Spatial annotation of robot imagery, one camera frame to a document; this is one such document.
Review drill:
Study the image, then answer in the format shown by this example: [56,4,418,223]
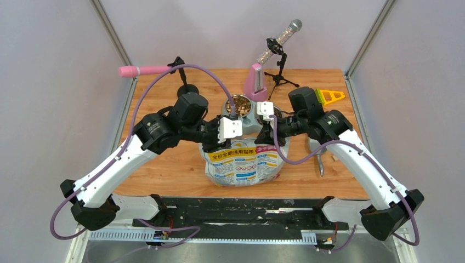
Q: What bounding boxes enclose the metal food scoop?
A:
[308,138,326,177]

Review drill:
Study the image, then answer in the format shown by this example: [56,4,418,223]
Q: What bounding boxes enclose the pet food bag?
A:
[200,137,285,187]

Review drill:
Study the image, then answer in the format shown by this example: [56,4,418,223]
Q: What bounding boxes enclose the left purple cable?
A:
[49,64,239,241]

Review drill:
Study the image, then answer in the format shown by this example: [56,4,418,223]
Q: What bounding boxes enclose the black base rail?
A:
[90,196,404,251]

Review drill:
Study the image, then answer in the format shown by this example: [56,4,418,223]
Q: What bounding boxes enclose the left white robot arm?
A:
[60,93,230,231]

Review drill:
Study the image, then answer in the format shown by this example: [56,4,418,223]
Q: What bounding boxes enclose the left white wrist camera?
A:
[218,117,243,144]

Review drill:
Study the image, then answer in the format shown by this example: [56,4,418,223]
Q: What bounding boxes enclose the pink microphone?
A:
[118,66,171,78]

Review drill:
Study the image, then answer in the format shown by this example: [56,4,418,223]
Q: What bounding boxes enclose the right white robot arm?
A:
[256,87,424,246]

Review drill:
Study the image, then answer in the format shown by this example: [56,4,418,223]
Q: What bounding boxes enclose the grey double pet bowl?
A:
[221,94,283,136]

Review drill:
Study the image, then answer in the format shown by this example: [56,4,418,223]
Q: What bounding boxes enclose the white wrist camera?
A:
[218,117,243,144]
[255,101,274,124]

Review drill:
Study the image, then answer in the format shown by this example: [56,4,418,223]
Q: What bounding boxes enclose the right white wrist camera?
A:
[255,101,274,124]

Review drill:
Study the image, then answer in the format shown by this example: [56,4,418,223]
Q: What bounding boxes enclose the yellow green triangle toy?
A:
[315,88,345,106]

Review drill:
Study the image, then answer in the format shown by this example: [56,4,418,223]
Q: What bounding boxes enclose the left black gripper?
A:
[182,115,233,154]

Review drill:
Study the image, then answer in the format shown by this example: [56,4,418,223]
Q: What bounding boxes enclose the black tripod mic stand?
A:
[264,38,300,101]

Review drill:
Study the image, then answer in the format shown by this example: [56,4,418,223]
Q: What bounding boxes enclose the pink metronome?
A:
[243,63,268,102]

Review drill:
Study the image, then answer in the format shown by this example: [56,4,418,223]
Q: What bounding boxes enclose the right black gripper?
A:
[255,112,308,147]

